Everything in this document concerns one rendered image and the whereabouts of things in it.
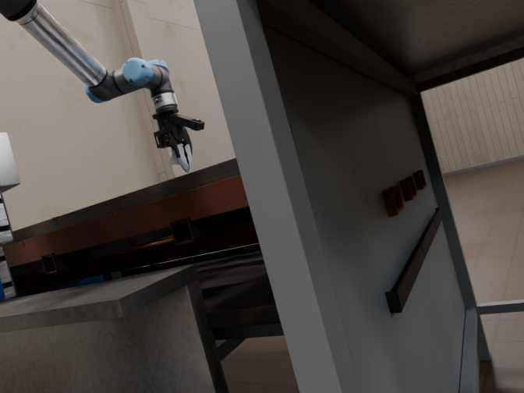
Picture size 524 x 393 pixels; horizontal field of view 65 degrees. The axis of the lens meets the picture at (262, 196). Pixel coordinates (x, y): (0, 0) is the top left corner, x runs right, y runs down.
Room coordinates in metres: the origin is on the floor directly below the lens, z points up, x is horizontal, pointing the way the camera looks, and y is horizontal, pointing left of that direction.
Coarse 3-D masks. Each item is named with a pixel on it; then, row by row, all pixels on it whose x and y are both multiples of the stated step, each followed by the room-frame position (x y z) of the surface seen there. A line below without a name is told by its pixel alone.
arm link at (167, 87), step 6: (156, 60) 1.30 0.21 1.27; (162, 60) 1.32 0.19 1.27; (162, 66) 1.31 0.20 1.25; (162, 72) 1.28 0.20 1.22; (168, 72) 1.33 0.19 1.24; (168, 78) 1.32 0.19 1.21; (162, 84) 1.29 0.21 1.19; (168, 84) 1.31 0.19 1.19; (150, 90) 1.31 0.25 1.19; (156, 90) 1.30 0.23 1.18; (162, 90) 1.30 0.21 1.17; (168, 90) 1.31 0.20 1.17
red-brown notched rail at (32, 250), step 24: (192, 192) 0.81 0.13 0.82; (216, 192) 0.78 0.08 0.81; (240, 192) 0.76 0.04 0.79; (120, 216) 0.91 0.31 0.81; (144, 216) 0.88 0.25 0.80; (168, 216) 0.85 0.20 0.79; (192, 216) 0.82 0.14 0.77; (24, 240) 1.09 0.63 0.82; (48, 240) 1.04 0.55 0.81; (72, 240) 1.00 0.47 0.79; (96, 240) 0.96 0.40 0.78
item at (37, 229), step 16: (192, 176) 0.86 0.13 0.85; (208, 176) 0.84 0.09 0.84; (224, 176) 0.82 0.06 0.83; (144, 192) 0.93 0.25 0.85; (160, 192) 0.91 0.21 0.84; (176, 192) 0.88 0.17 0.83; (96, 208) 1.01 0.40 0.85; (112, 208) 0.98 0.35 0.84; (128, 208) 0.96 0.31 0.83; (48, 224) 1.10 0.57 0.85; (64, 224) 1.07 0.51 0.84; (16, 240) 1.18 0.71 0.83
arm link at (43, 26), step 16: (0, 0) 0.93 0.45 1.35; (16, 0) 0.94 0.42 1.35; (32, 0) 0.97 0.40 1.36; (16, 16) 0.97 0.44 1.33; (32, 16) 0.99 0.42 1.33; (48, 16) 1.03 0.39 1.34; (32, 32) 1.03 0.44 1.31; (48, 32) 1.04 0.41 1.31; (64, 32) 1.07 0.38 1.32; (48, 48) 1.08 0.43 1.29; (64, 48) 1.08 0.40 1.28; (80, 48) 1.12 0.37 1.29; (64, 64) 1.13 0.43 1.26; (80, 64) 1.14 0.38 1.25; (96, 64) 1.17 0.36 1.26; (96, 80) 1.19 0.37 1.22; (112, 80) 1.22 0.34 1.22; (96, 96) 1.25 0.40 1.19; (112, 96) 1.25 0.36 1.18
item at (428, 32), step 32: (320, 0) 0.64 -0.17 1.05; (352, 0) 0.68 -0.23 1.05; (384, 0) 0.71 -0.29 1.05; (416, 0) 0.75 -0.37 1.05; (448, 0) 0.80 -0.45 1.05; (480, 0) 0.85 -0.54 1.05; (512, 0) 0.91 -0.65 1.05; (352, 32) 0.83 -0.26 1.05; (384, 32) 0.89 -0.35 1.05; (416, 32) 0.96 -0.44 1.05; (448, 32) 1.03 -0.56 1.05; (480, 32) 1.12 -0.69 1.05; (512, 32) 1.23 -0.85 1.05; (416, 64) 1.31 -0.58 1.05; (448, 64) 1.43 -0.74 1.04
